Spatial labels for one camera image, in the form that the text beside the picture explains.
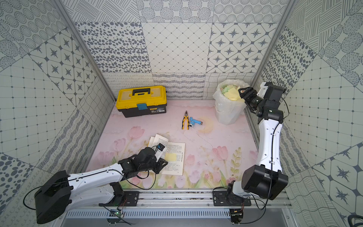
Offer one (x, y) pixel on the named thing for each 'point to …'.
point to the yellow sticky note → (170, 157)
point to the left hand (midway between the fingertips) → (166, 158)
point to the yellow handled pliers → (185, 117)
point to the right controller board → (236, 214)
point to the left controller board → (115, 216)
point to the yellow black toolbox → (135, 101)
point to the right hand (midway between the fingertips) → (240, 94)
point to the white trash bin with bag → (228, 112)
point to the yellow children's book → (174, 168)
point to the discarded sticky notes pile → (231, 92)
